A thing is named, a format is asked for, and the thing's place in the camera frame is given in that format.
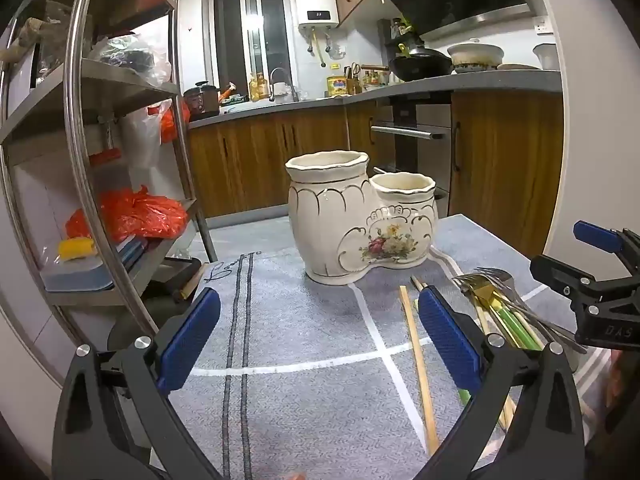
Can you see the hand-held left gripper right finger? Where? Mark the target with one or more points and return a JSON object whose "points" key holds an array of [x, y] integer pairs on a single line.
{"points": [[450, 340]]}

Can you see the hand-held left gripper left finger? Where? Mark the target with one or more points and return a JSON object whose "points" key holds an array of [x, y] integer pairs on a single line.
{"points": [[190, 340]]}

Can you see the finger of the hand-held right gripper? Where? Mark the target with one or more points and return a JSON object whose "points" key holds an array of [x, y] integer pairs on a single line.
{"points": [[595, 237], [565, 276]]}

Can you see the wooden chopstick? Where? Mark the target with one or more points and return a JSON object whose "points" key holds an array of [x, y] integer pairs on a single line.
{"points": [[417, 283], [417, 360]]}

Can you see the silver fork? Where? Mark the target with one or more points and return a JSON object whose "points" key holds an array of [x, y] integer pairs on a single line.
{"points": [[492, 274]]}

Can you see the white floral ceramic utensil holder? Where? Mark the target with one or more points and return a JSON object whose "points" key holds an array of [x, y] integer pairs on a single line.
{"points": [[330, 220]]}

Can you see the person's right hand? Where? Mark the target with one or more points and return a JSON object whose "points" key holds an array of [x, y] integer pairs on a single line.
{"points": [[622, 385]]}

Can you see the blue grey board stack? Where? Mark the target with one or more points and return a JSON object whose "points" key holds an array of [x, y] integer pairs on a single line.
{"points": [[132, 252]]}

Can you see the grey striped table mat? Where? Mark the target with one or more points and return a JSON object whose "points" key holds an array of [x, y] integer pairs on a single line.
{"points": [[300, 335]]}

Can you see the blue-lidded plastic box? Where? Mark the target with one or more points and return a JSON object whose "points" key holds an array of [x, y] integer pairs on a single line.
{"points": [[75, 277]]}

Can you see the crumpled red plastic bag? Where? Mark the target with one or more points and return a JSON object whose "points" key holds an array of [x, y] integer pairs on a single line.
{"points": [[140, 215]]}

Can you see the yellow item on shelf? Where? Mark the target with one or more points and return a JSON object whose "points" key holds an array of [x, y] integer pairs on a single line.
{"points": [[77, 249]]}

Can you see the grey kitchen countertop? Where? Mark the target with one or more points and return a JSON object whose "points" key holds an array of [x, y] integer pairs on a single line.
{"points": [[500, 81]]}

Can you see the white plate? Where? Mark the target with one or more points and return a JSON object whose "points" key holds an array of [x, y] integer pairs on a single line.
{"points": [[517, 66]]}

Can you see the wooden kitchen base cabinets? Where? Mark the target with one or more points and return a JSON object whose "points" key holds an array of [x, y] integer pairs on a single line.
{"points": [[250, 160]]}

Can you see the hanging white plastic bag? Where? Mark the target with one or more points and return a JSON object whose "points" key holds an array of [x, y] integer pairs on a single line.
{"points": [[140, 140]]}

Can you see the built-in steel oven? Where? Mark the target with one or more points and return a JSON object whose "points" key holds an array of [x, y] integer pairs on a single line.
{"points": [[425, 120]]}

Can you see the hanging red plastic bag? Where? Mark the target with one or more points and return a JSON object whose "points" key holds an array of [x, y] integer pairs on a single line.
{"points": [[170, 122]]}

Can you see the white clay pot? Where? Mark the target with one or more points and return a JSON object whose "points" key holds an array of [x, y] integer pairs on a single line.
{"points": [[475, 54]]}

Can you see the dark red rice cooker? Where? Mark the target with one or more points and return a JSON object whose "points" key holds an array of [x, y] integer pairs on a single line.
{"points": [[202, 102]]}

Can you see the chrome round pole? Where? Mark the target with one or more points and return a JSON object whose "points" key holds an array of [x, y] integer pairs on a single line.
{"points": [[72, 125]]}

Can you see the black wok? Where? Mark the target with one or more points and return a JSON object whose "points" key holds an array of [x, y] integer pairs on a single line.
{"points": [[420, 66]]}

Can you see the orange kitchen tool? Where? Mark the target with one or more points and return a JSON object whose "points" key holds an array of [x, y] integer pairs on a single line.
{"points": [[227, 92]]}

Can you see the yellow soap bottles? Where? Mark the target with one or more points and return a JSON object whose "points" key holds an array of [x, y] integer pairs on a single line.
{"points": [[259, 89]]}

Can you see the metal shelf rack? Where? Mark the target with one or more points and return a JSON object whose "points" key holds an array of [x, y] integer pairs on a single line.
{"points": [[125, 82]]}

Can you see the row of seasoning bottles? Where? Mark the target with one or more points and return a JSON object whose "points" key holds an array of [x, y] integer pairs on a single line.
{"points": [[372, 79]]}

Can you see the yellow oil container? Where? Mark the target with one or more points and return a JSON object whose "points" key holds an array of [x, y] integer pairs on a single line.
{"points": [[337, 86]]}

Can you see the chrome kitchen faucet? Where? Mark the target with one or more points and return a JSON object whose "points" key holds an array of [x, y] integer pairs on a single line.
{"points": [[272, 74]]}

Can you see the clear plastic bag dark contents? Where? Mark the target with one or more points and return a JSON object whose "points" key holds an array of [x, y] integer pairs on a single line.
{"points": [[125, 55]]}

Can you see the sliding window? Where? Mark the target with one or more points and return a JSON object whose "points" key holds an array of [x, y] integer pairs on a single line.
{"points": [[250, 35]]}

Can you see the clear bag of dried goods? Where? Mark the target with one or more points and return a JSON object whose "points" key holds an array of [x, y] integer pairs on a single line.
{"points": [[50, 20]]}

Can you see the white wall socket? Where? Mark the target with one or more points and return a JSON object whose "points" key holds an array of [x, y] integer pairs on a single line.
{"points": [[541, 26]]}

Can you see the black wall spice rack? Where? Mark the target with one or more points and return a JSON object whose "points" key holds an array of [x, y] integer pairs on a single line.
{"points": [[395, 35]]}

